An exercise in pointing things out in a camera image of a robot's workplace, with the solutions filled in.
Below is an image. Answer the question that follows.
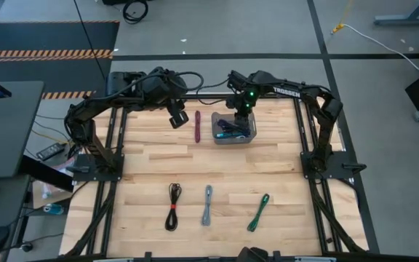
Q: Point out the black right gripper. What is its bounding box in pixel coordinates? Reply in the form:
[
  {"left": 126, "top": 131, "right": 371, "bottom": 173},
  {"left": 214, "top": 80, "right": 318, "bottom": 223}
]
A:
[{"left": 227, "top": 97, "right": 256, "bottom": 134}]

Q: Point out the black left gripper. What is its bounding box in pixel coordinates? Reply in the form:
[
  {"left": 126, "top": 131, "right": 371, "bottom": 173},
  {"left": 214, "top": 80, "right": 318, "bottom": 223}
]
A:
[{"left": 142, "top": 66, "right": 190, "bottom": 113}]

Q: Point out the light blue cable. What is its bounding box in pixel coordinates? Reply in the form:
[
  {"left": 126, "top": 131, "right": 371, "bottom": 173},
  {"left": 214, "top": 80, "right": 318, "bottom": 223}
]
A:
[{"left": 214, "top": 131, "right": 249, "bottom": 141}]

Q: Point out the translucent grey plastic bin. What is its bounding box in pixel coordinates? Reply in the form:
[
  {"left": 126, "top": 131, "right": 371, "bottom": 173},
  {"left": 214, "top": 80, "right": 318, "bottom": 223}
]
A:
[{"left": 210, "top": 111, "right": 258, "bottom": 146}]

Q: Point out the red braided cable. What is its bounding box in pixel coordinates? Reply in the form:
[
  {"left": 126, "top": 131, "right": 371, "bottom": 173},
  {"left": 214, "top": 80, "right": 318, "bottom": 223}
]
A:
[{"left": 193, "top": 109, "right": 202, "bottom": 144}]

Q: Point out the green braided cable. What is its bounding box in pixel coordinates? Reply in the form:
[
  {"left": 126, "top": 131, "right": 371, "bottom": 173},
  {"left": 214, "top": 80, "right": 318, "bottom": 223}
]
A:
[{"left": 246, "top": 193, "right": 271, "bottom": 234}]

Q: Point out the black white zigzag braided cable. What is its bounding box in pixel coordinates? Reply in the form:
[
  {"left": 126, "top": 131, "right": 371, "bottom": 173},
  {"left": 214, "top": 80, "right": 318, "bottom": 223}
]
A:
[{"left": 200, "top": 184, "right": 215, "bottom": 227}]

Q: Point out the black cable with red strap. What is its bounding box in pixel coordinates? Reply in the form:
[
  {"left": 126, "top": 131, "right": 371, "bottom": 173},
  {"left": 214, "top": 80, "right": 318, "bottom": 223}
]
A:
[{"left": 164, "top": 182, "right": 183, "bottom": 233}]

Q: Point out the black orange-striped floor mat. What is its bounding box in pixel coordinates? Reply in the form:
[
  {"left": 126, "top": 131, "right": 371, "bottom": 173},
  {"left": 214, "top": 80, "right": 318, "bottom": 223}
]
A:
[
  {"left": 0, "top": 20, "right": 121, "bottom": 60},
  {"left": 0, "top": 57, "right": 115, "bottom": 101}
]

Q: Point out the black remote control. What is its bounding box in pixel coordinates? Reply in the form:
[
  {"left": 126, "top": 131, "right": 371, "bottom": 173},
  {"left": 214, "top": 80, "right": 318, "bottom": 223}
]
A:
[{"left": 36, "top": 142, "right": 66, "bottom": 162}]

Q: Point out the brown cardboard box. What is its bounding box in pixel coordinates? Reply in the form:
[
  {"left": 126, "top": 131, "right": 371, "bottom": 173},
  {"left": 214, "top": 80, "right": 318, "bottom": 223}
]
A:
[{"left": 31, "top": 159, "right": 75, "bottom": 210}]

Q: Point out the black desk top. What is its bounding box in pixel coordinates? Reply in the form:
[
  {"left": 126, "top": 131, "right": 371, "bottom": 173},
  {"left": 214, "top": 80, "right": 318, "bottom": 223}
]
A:
[
  {"left": 0, "top": 174, "right": 32, "bottom": 262},
  {"left": 0, "top": 80, "right": 46, "bottom": 179}
]

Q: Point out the blue water bottle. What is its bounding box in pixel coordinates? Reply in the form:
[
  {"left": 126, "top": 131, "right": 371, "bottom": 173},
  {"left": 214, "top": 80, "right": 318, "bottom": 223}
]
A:
[{"left": 43, "top": 202, "right": 65, "bottom": 216}]

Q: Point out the grey metal table leg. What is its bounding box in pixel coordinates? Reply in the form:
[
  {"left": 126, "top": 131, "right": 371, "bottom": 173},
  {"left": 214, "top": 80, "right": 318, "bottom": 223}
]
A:
[{"left": 372, "top": 0, "right": 419, "bottom": 26}]

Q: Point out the black aluminium table frame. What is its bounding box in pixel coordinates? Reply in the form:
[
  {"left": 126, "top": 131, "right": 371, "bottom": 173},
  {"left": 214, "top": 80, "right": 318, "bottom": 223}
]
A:
[{"left": 62, "top": 92, "right": 380, "bottom": 262}]

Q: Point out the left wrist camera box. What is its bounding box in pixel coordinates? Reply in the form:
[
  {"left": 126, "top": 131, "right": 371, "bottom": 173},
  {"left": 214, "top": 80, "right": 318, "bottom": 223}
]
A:
[{"left": 168, "top": 110, "right": 191, "bottom": 130}]

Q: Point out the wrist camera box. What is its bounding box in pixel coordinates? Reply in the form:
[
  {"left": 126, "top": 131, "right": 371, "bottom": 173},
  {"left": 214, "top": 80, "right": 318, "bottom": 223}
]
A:
[
  {"left": 226, "top": 70, "right": 247, "bottom": 91},
  {"left": 168, "top": 110, "right": 191, "bottom": 130}
]

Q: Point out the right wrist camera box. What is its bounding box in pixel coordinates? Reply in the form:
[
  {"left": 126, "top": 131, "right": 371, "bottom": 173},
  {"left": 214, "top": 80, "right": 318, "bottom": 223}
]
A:
[{"left": 226, "top": 70, "right": 247, "bottom": 91}]

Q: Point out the black coiled cable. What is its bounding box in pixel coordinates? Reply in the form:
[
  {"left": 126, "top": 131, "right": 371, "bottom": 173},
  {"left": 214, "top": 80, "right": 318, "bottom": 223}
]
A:
[{"left": 121, "top": 0, "right": 149, "bottom": 25}]

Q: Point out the thin black hanging cable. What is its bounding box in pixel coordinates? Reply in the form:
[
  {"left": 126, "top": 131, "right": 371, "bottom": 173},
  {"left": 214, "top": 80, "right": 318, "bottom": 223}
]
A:
[{"left": 73, "top": 0, "right": 107, "bottom": 81}]

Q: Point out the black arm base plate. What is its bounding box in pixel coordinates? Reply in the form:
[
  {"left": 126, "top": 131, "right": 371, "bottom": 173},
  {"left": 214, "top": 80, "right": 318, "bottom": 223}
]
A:
[
  {"left": 71, "top": 152, "right": 126, "bottom": 182},
  {"left": 299, "top": 150, "right": 367, "bottom": 181}
]

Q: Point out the yellow hanging cord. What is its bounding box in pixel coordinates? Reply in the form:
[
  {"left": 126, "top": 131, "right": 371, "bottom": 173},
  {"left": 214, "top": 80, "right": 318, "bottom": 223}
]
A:
[{"left": 331, "top": 0, "right": 355, "bottom": 34}]

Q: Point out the white floor cable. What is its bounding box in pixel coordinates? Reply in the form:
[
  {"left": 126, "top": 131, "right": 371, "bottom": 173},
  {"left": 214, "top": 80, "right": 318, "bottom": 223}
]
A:
[{"left": 331, "top": 23, "right": 419, "bottom": 73}]

